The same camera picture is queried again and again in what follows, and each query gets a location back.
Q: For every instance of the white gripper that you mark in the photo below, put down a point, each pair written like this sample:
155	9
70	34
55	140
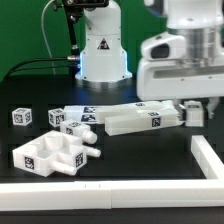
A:
178	67

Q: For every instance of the white chair seat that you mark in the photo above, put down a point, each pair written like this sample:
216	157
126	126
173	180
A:
53	152

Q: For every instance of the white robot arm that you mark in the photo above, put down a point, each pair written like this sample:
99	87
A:
104	62

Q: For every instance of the flat white chair back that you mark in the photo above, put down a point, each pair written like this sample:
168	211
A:
83	114

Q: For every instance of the white chair nut cube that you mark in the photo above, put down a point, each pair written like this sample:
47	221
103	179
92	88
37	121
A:
22	116

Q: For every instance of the rear long white bar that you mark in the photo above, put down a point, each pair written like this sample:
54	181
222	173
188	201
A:
102	112

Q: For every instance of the white obstacle fence wall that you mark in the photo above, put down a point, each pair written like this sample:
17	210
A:
205	192

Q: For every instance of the black camera stand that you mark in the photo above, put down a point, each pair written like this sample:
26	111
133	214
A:
74	10

